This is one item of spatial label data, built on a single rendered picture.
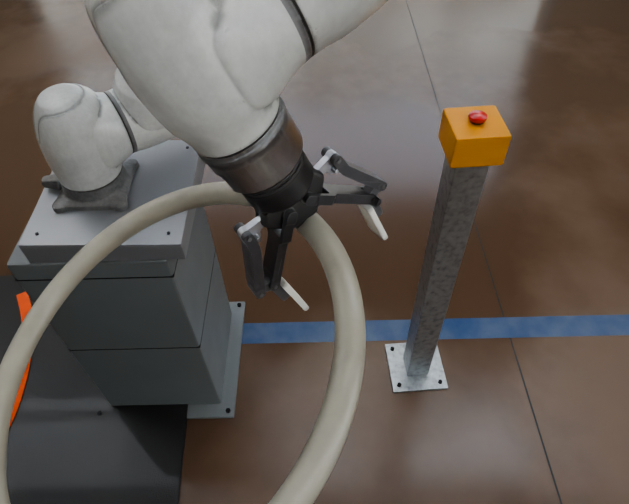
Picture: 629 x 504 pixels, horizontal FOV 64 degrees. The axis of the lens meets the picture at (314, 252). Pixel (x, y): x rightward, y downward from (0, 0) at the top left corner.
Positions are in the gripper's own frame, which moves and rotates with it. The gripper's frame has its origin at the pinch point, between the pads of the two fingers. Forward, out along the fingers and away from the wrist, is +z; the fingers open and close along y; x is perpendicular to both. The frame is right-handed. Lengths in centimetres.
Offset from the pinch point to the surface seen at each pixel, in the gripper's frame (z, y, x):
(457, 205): 50, -36, -27
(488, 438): 135, -8, -4
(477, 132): 31, -44, -24
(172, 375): 78, 56, -69
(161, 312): 47, 39, -63
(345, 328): -10.8, 4.9, 14.3
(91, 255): -10.1, 24.2, -21.6
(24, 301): 75, 97, -151
